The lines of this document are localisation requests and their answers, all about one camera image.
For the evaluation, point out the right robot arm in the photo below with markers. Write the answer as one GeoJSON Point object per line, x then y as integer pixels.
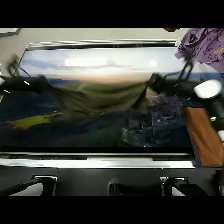
{"type": "Point", "coordinates": [186, 89]}

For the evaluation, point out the purple printed garment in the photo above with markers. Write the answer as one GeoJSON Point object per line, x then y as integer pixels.
{"type": "Point", "coordinates": [205, 46]}

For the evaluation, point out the silver frame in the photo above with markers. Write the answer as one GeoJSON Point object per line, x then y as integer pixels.
{"type": "Point", "coordinates": [100, 163]}

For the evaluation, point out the orange brown garment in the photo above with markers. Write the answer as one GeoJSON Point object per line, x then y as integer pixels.
{"type": "Point", "coordinates": [206, 136]}

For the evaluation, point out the olive green garment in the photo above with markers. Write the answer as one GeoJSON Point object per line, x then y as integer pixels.
{"type": "Point", "coordinates": [100, 97]}

